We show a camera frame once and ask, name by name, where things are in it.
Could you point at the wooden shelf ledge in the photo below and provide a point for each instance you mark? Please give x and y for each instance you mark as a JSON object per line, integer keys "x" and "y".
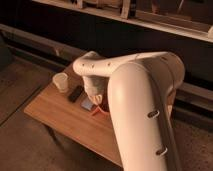
{"x": 188, "y": 18}

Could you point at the dark red ceramic bowl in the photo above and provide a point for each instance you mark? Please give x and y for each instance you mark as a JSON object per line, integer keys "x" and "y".
{"x": 103, "y": 108}

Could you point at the black rectangular object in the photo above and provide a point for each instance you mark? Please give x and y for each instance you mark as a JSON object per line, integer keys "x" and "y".
{"x": 75, "y": 93}

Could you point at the white paper cup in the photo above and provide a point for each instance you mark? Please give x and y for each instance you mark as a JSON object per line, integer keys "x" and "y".
{"x": 61, "y": 81}

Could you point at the grey rectangular box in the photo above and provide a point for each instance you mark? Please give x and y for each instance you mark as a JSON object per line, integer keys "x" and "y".
{"x": 87, "y": 104}

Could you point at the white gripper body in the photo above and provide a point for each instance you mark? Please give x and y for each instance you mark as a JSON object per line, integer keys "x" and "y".
{"x": 95, "y": 88}

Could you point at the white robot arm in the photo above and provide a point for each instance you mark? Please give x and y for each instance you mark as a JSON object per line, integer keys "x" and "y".
{"x": 137, "y": 87}

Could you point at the wooden table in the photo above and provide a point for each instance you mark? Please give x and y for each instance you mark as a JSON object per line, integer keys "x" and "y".
{"x": 94, "y": 132}

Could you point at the orange carrot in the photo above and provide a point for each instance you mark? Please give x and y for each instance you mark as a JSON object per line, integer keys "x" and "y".
{"x": 95, "y": 111}

